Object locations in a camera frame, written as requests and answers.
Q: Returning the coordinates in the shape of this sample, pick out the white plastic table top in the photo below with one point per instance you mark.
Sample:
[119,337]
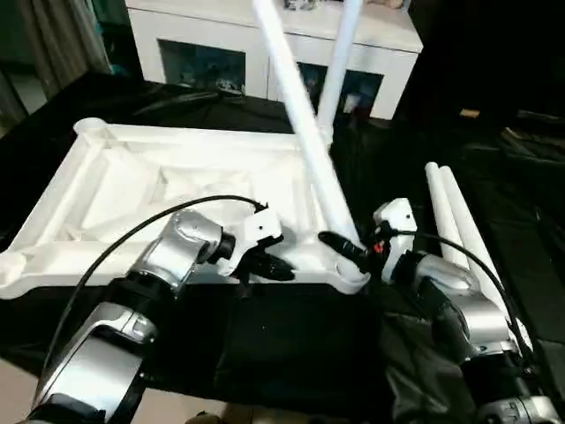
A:
[154,176]

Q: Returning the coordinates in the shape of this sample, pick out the white plastic table leg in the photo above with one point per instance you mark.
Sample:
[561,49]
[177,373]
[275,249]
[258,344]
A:
[468,234]
[300,110]
[441,212]
[342,57]

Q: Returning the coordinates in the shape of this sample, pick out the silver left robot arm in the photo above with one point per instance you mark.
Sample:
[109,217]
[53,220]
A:
[172,256]

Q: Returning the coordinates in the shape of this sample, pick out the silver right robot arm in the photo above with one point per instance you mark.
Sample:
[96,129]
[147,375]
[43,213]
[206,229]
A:
[476,318]

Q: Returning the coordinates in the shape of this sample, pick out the small yellow label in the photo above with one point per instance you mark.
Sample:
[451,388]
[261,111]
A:
[470,113]

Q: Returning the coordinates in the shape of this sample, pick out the dark cabinet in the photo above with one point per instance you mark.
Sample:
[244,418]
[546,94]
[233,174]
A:
[494,53]

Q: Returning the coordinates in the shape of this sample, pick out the white cabinet with glass doors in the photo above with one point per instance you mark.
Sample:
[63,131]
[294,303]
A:
[212,26]

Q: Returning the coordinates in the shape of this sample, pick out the small patterned ornament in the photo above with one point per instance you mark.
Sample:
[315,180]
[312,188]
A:
[299,3]

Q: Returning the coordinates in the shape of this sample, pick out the grey curtain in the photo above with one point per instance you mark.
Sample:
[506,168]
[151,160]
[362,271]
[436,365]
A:
[62,40]

